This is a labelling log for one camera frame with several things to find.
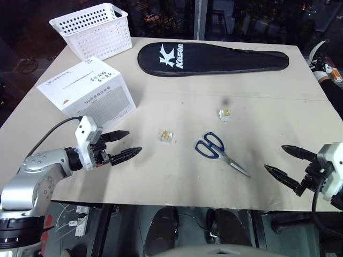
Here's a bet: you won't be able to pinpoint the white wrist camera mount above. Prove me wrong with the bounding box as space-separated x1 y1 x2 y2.
317 142 343 202
74 115 104 171

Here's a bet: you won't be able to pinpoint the white perforated plastic basket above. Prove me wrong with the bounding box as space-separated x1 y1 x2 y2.
49 2 133 62

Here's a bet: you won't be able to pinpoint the small clear packet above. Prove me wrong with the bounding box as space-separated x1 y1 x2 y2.
218 107 233 124
158 130 175 143

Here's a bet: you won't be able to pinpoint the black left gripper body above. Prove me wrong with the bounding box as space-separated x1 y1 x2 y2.
90 133 112 168

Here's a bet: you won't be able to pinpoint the grey robot torso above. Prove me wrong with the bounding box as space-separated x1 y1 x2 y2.
146 242 259 257

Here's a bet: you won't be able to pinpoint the dark rounded shape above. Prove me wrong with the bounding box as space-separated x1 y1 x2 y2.
204 208 253 246
146 206 181 255

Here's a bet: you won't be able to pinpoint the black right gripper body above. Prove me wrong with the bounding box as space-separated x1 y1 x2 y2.
300 157 334 192

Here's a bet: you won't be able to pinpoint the small orange box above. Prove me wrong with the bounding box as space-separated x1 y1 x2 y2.
330 67 343 82

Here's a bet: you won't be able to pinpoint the black Kason racket cover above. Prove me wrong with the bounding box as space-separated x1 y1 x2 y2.
137 42 290 78

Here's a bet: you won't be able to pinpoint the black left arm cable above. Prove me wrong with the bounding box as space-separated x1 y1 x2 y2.
26 115 83 158

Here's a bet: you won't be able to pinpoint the white power strip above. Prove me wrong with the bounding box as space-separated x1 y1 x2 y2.
75 205 90 238

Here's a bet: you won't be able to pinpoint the person's white gloved hand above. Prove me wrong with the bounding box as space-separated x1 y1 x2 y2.
309 58 331 81

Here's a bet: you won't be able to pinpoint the blue handled scissors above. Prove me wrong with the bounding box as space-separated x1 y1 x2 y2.
195 132 252 179

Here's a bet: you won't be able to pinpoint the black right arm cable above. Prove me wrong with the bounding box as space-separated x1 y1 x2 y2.
311 187 343 239

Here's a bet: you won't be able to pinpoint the white curved object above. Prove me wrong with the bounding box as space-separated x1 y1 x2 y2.
307 40 330 63

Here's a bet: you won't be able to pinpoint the black table leg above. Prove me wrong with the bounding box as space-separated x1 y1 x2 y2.
90 205 114 257
250 210 266 250

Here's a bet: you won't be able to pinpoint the grey window pillar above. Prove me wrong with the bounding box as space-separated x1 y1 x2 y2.
193 0 207 40

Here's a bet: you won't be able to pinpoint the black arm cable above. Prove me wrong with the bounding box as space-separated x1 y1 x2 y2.
26 115 83 158
311 187 343 239

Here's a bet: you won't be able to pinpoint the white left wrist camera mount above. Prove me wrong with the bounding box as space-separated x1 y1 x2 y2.
74 115 104 171

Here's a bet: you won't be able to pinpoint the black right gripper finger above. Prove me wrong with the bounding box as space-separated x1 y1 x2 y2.
281 145 318 163
264 164 305 198

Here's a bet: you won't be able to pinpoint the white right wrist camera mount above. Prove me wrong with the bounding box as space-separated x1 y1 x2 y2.
317 142 343 202

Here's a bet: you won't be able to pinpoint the white cardboard box with slot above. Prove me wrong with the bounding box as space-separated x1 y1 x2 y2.
36 56 138 130

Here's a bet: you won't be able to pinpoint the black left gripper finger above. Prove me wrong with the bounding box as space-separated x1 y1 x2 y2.
108 146 143 167
103 130 130 143

